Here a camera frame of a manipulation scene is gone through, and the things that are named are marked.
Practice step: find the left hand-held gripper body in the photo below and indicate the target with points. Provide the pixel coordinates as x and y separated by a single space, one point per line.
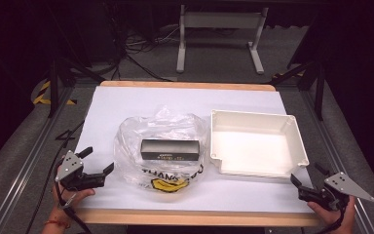
78 180

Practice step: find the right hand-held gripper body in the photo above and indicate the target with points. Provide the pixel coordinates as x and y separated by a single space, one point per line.
332 192

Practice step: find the clear plastic bag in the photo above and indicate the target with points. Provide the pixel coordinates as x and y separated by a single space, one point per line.
133 169

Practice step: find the white plastic bin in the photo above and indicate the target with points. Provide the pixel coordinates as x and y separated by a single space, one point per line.
253 152

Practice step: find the black cardboard box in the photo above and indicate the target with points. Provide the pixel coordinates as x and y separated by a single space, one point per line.
170 150

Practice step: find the person's left hand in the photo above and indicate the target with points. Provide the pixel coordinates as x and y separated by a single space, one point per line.
71 198

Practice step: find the person's right hand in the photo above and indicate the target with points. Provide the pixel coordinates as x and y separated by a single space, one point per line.
328 214

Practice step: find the black metal stand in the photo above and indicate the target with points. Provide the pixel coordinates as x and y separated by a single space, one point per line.
54 87
319 91

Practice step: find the yellow black hazard tape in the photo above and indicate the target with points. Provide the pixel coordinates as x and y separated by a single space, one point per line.
41 94

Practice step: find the white paper sheet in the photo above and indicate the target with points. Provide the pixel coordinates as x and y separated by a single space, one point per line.
162 97

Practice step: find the aluminium rail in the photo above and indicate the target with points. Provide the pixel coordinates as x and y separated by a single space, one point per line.
22 169
334 156

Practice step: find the white metal table frame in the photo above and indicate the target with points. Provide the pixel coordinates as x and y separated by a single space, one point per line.
220 19

